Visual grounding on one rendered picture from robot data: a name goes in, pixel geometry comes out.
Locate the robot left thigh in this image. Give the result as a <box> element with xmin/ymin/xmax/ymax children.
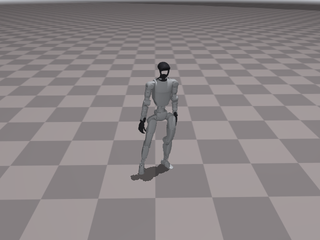
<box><xmin>162</xmin><ymin>112</ymin><xmax>176</xmax><ymax>145</ymax></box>

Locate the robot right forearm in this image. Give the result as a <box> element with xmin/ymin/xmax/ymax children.
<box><xmin>140</xmin><ymin>99</ymin><xmax>149</xmax><ymax>121</ymax></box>

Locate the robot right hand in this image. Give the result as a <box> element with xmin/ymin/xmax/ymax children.
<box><xmin>138</xmin><ymin>117</ymin><xmax>146</xmax><ymax>134</ymax></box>

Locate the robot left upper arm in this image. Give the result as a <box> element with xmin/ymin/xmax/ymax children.
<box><xmin>170</xmin><ymin>79</ymin><xmax>179</xmax><ymax>102</ymax></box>

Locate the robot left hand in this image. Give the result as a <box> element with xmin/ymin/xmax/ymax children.
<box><xmin>173</xmin><ymin>112</ymin><xmax>178</xmax><ymax>125</ymax></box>

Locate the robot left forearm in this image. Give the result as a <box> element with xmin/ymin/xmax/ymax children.
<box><xmin>171</xmin><ymin>100</ymin><xmax>178</xmax><ymax>114</ymax></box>

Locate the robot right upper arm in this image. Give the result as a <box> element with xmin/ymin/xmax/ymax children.
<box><xmin>144</xmin><ymin>81</ymin><xmax>155</xmax><ymax>106</ymax></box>

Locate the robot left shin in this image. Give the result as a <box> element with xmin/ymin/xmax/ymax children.
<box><xmin>163</xmin><ymin>141</ymin><xmax>172</xmax><ymax>162</ymax></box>

